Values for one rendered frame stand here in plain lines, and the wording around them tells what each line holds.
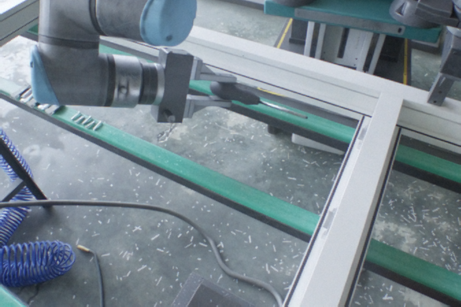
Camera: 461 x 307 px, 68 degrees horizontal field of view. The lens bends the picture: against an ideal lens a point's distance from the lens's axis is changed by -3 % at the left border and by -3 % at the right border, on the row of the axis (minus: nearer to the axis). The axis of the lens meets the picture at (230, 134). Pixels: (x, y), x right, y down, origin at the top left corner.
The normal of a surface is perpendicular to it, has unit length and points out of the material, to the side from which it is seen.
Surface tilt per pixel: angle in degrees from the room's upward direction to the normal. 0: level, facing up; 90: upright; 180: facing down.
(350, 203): 0
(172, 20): 91
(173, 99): 72
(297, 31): 90
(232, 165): 0
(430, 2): 0
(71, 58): 68
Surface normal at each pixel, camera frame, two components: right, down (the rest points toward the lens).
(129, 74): 0.49, -0.16
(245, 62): -0.48, 0.66
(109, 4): -0.30, 0.25
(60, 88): 0.43, 0.47
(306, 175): -0.03, -0.67
